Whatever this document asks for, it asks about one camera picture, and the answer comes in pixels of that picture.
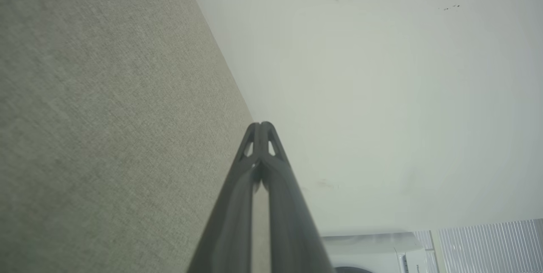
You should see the white washing machine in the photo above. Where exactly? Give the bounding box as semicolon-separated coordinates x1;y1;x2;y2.
320;232;430;273

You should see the white ribbed panel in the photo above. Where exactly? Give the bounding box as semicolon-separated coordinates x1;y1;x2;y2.
414;219;543;273

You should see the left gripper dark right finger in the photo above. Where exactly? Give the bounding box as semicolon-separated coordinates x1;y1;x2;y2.
260;121;336;273

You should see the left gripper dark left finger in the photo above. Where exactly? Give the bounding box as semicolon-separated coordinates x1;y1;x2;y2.
186;122;261;273

